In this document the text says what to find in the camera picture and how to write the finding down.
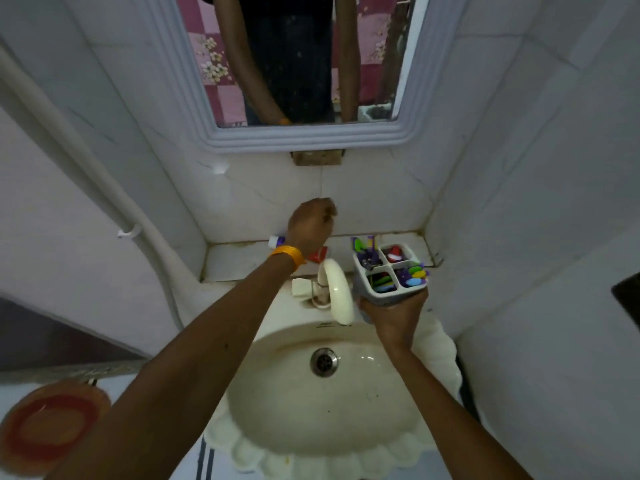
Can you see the person's right forearm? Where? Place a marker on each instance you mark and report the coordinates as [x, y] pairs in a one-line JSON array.
[[450, 419]]

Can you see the green and blue toothbrush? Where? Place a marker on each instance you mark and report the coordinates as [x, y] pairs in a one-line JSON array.
[[382, 283]]

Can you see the white-framed wall mirror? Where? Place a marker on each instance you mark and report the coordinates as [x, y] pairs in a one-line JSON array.
[[300, 137]]

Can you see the small wooden wall block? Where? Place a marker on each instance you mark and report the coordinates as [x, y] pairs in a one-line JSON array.
[[317, 157]]

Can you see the person's left forearm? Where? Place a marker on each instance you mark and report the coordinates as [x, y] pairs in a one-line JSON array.
[[190, 374]]

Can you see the white pipe clip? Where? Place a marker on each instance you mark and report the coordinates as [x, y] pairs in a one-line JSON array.
[[129, 232]]

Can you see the cream curved faucet spout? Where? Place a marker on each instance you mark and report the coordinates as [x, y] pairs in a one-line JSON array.
[[337, 289]]

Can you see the cream scalloped wash basin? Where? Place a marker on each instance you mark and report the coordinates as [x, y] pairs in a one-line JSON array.
[[300, 404]]

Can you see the person's right thumb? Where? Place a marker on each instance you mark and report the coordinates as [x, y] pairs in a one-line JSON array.
[[364, 310]]

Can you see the white wall pipe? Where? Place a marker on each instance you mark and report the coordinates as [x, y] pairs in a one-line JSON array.
[[100, 184]]

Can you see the bunch of multicoloured toothbrushes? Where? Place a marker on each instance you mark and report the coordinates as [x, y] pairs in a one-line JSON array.
[[413, 274]]

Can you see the orange wristband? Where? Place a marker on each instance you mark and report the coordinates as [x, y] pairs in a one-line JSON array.
[[288, 253]]

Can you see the purple and green toothbrush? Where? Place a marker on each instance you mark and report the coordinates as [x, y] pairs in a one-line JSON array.
[[365, 249]]

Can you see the red plastic basin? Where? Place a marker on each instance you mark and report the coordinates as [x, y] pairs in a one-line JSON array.
[[50, 424]]

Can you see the toothpaste tube with white cap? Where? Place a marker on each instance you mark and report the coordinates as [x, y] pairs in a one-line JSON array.
[[276, 241]]

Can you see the person's left fingers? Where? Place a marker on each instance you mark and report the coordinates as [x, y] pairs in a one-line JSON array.
[[327, 208]]

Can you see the red and white toothbrush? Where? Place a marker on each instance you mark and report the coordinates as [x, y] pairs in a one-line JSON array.
[[395, 254]]

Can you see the metal sink drain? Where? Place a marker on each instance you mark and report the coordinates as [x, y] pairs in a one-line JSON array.
[[324, 362]]

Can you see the person's left hand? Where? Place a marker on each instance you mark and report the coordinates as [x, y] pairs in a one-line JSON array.
[[307, 227]]

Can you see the person's right hand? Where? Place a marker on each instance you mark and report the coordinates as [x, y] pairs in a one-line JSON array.
[[395, 319]]

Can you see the grey four-slot toothbrush holder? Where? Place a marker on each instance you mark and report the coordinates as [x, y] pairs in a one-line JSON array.
[[387, 294]]

